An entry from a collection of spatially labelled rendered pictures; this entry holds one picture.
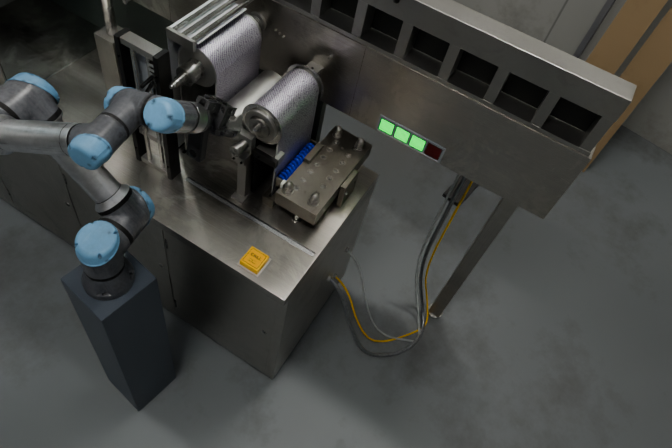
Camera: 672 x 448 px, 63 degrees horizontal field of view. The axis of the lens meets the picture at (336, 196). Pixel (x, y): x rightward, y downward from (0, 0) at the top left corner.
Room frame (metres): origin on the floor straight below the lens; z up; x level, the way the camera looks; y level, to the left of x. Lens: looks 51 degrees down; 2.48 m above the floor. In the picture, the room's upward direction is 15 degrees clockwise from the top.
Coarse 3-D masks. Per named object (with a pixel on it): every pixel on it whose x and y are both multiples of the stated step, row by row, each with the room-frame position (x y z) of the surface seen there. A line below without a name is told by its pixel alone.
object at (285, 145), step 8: (312, 112) 1.36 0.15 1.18; (304, 120) 1.32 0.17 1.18; (312, 120) 1.37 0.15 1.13; (296, 128) 1.27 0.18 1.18; (304, 128) 1.32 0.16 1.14; (312, 128) 1.39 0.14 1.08; (288, 136) 1.22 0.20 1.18; (296, 136) 1.28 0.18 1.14; (304, 136) 1.33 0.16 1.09; (280, 144) 1.18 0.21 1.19; (288, 144) 1.23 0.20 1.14; (296, 144) 1.28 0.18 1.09; (304, 144) 1.34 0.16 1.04; (288, 152) 1.24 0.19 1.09; (296, 152) 1.29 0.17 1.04; (288, 160) 1.24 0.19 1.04; (280, 168) 1.20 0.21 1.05
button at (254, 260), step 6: (252, 246) 0.95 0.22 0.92; (252, 252) 0.92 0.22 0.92; (258, 252) 0.93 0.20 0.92; (246, 258) 0.90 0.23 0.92; (252, 258) 0.90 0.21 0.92; (258, 258) 0.91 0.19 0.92; (264, 258) 0.91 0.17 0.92; (240, 264) 0.88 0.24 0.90; (246, 264) 0.88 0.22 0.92; (252, 264) 0.88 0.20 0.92; (258, 264) 0.89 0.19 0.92; (264, 264) 0.90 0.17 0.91; (252, 270) 0.87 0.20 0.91; (258, 270) 0.87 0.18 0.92
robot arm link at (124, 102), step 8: (112, 88) 0.84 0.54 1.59; (120, 88) 0.85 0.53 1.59; (128, 88) 0.85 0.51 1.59; (112, 96) 0.82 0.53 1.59; (120, 96) 0.82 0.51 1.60; (128, 96) 0.82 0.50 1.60; (136, 96) 0.83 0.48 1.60; (144, 96) 0.83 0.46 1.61; (104, 104) 0.81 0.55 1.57; (112, 104) 0.79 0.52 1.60; (120, 104) 0.79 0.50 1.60; (128, 104) 0.80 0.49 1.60; (136, 104) 0.81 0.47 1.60; (144, 104) 0.81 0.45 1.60; (112, 112) 0.77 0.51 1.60; (120, 112) 0.77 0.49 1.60; (128, 112) 0.78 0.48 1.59; (136, 112) 0.80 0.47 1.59; (128, 120) 0.77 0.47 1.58; (136, 120) 0.79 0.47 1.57; (128, 128) 0.76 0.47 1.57; (136, 128) 0.78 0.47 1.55
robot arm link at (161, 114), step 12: (156, 96) 0.84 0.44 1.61; (144, 108) 0.79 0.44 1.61; (156, 108) 0.79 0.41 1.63; (168, 108) 0.79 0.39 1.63; (180, 108) 0.81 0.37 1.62; (192, 108) 0.85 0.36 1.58; (144, 120) 0.77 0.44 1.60; (156, 120) 0.77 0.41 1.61; (168, 120) 0.77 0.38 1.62; (180, 120) 0.79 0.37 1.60; (192, 120) 0.83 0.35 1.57; (168, 132) 0.77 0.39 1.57; (180, 132) 0.80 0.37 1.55
